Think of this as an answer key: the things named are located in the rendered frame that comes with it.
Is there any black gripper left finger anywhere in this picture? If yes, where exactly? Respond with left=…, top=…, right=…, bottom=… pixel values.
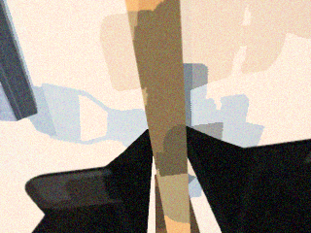
left=24, top=129, right=153, bottom=233

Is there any long wooden rail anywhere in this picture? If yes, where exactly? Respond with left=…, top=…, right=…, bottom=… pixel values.
left=124, top=0, right=190, bottom=233

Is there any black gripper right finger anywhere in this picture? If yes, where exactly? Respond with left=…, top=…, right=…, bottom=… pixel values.
left=186, top=126, right=311, bottom=233

